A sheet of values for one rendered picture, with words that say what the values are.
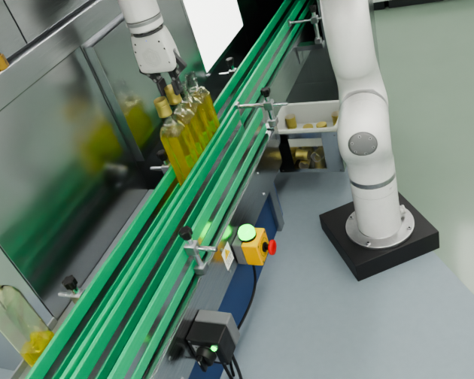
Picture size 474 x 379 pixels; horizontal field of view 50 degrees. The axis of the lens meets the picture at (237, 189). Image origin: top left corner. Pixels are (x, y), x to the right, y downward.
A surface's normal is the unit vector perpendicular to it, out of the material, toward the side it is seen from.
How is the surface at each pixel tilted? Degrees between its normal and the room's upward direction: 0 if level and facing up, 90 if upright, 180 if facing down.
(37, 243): 90
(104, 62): 90
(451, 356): 0
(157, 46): 88
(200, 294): 90
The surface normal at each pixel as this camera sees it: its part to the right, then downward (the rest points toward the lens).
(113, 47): 0.91, 0.00
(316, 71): -0.32, 0.64
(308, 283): -0.26, -0.77
